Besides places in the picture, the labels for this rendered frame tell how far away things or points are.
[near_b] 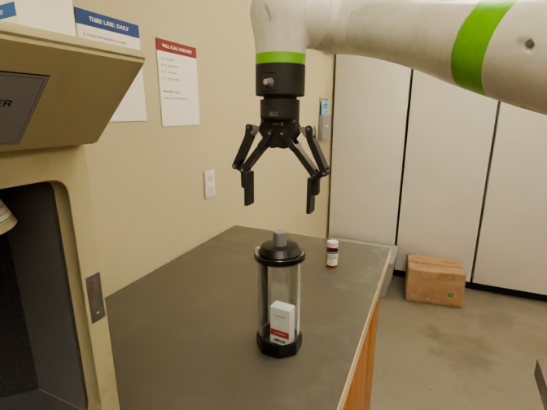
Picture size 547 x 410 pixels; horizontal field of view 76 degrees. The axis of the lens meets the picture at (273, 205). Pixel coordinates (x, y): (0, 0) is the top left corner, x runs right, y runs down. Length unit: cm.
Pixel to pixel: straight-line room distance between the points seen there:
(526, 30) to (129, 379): 82
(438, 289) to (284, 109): 253
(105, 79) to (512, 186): 302
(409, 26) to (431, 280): 255
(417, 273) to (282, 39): 252
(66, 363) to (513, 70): 69
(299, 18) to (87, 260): 50
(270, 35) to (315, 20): 8
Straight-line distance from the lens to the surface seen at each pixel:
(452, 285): 303
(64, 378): 66
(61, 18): 41
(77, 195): 51
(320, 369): 80
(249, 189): 73
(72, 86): 40
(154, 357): 86
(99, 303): 56
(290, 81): 65
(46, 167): 48
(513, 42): 48
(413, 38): 57
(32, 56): 36
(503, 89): 49
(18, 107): 39
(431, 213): 321
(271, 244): 74
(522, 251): 335
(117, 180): 113
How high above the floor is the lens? 145
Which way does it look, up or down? 15 degrees down
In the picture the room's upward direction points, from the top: straight up
